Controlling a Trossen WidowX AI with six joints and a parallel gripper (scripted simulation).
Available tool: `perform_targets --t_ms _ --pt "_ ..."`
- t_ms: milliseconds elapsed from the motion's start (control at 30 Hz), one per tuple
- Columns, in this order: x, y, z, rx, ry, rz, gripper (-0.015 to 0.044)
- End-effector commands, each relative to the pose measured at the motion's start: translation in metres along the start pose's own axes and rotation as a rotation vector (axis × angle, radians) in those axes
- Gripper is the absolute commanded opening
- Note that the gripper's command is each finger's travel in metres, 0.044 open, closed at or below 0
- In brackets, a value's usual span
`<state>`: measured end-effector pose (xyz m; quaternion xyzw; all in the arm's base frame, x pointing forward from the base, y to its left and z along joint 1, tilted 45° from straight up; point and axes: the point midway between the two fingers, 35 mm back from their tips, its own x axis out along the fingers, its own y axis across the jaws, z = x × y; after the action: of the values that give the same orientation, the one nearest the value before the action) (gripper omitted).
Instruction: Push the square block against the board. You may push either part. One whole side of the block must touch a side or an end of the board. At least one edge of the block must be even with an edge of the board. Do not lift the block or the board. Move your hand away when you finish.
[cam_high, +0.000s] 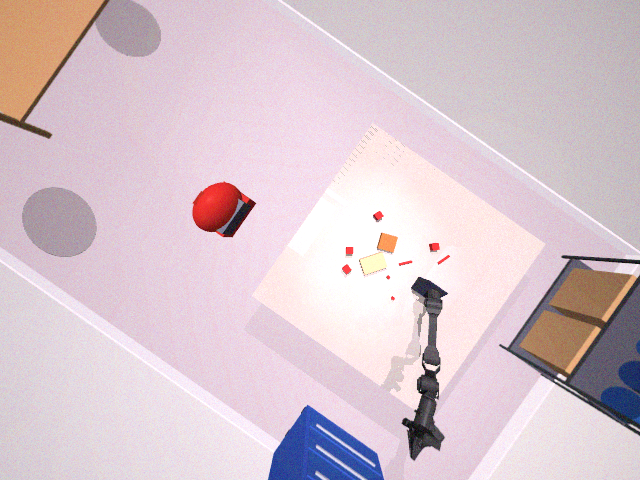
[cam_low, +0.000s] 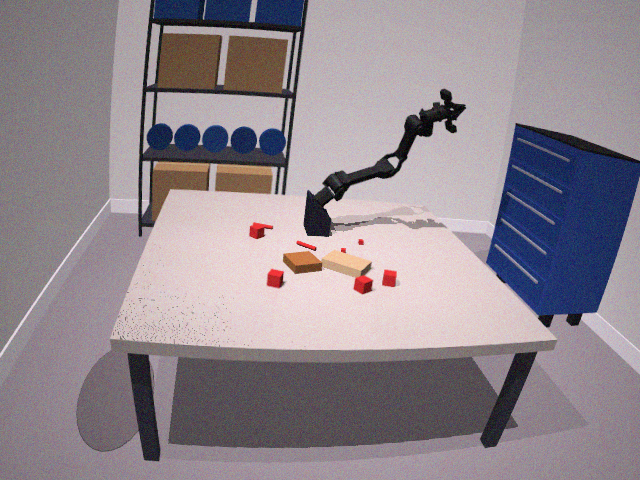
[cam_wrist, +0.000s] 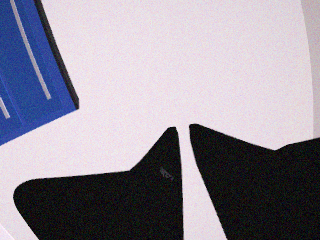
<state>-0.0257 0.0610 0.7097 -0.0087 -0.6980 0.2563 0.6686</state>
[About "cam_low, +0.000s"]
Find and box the red square block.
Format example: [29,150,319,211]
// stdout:
[249,224,264,239]
[382,270,397,287]
[354,276,373,294]
[267,269,284,289]

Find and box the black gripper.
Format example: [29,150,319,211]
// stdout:
[432,89,466,133]

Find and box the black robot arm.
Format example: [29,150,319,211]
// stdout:
[312,108,437,209]

